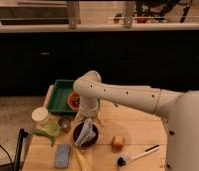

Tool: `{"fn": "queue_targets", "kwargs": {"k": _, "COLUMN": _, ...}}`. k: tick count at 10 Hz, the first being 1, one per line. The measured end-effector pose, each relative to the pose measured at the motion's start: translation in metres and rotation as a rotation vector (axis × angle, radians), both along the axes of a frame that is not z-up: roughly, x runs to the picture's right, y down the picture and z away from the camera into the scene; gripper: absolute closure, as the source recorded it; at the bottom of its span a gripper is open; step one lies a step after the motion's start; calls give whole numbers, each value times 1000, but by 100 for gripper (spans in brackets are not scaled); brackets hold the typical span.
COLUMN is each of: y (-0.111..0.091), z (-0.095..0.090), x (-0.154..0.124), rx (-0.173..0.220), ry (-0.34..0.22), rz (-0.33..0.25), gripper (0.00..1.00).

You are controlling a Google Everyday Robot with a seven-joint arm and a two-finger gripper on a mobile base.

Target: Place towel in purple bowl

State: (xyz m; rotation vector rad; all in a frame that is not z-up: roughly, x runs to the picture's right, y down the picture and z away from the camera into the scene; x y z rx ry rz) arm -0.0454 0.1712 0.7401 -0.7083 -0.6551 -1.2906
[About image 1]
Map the black chair frame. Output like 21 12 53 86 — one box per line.
0 128 29 171

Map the grey towel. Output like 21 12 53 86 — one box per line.
75 118 96 147

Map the red round object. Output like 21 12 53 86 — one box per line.
67 91 80 110

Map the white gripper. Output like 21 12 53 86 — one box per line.
79 96 99 118

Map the small metal cup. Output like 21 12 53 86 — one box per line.
58 118 71 132

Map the blue grey sponge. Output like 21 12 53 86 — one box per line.
54 144 71 169

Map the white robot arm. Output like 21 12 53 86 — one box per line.
73 70 199 171

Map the green plastic tray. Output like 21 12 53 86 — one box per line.
47 79 76 116

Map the orange yellow fruit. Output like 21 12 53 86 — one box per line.
112 135 125 150

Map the green cloth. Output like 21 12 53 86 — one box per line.
34 120 60 146

